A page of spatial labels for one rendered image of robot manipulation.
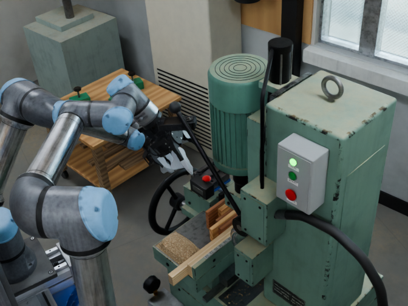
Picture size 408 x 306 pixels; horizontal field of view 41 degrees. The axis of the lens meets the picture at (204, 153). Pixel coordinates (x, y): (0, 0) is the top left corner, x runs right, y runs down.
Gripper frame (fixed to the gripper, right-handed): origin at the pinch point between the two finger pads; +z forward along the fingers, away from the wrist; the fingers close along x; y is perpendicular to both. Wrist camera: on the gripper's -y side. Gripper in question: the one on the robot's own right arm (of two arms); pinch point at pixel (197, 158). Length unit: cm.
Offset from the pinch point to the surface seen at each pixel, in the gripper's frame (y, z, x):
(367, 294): -22, 61, 20
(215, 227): 8.0, 20.6, 8.7
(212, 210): 8.3, 18.5, 2.6
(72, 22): 117, -30, -201
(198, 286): 16.6, 25.2, 25.4
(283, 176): -34.1, -3.7, 34.8
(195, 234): 17.0, 21.0, 6.7
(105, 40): 111, -6, -206
